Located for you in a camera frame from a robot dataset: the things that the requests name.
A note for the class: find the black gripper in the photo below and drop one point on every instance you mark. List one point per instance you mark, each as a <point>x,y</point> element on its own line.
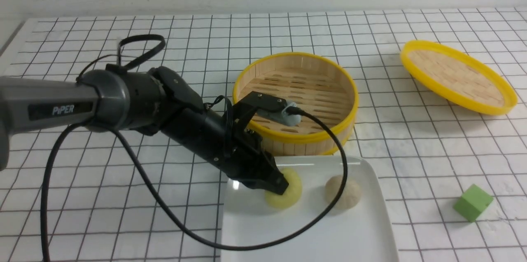
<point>238,155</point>

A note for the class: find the yellow steamed bun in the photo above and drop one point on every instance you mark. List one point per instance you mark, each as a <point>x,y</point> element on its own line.
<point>291,195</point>

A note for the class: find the white steamed bun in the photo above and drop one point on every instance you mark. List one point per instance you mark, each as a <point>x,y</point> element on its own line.
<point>350,197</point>

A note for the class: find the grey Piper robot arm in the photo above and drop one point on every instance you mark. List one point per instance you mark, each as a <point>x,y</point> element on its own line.
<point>149,103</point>

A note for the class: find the white square plate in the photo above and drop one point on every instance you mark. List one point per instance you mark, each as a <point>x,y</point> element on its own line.
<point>361,234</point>

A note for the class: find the bamboo steamer basket yellow rim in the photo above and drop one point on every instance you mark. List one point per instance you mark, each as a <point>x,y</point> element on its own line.
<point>318,86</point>

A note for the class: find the green foam cube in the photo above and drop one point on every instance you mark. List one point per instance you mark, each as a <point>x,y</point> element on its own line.
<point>472,203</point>

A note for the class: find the bamboo steamer lid yellow rim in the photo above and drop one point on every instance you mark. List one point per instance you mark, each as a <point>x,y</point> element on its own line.
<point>458,77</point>

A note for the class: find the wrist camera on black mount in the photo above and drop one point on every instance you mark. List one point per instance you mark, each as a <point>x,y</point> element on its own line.
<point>269,107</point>

